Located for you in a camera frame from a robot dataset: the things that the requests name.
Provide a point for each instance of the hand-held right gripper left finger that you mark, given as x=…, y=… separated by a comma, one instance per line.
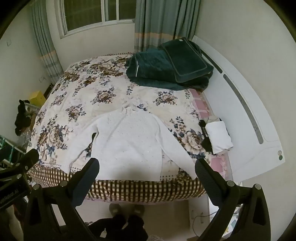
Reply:
x=86, y=183

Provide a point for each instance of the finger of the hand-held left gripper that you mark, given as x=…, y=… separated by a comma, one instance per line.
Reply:
x=29, y=160

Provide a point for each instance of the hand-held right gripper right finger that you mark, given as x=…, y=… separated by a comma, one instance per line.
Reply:
x=205, y=182

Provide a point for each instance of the white knit sweater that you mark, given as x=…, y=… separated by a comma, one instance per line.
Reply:
x=129, y=143

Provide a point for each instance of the green plastic rack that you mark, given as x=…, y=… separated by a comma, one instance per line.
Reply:
x=7, y=144

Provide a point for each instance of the black folded garment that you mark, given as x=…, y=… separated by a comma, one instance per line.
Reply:
x=207, y=141

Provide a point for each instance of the grey slipper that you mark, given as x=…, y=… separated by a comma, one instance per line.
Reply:
x=137, y=209
x=116, y=210

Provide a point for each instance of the black cloth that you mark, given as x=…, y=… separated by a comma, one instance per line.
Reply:
x=22, y=118

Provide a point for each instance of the folded white garment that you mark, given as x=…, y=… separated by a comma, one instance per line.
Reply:
x=219, y=138

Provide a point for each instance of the person's dark trouser legs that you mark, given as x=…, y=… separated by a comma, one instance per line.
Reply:
x=124, y=228

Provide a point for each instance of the yellow box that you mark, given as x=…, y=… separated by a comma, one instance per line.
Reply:
x=38, y=98

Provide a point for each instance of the white bed headboard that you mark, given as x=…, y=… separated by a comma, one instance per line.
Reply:
x=242, y=129

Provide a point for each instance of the pink checked bed sheet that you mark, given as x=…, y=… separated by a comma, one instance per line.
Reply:
x=201, y=104

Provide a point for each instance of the floral bed blanket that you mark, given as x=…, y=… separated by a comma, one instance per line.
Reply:
x=92, y=76

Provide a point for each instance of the grey-green striped curtain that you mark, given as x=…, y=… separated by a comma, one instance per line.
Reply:
x=161, y=20
x=46, y=46

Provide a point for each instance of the dark green pillow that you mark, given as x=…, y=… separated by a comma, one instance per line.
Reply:
x=187, y=60

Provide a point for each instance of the dark green velvet garment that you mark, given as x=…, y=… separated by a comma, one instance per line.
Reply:
x=150, y=67

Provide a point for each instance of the white framed window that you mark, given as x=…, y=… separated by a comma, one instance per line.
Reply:
x=92, y=14

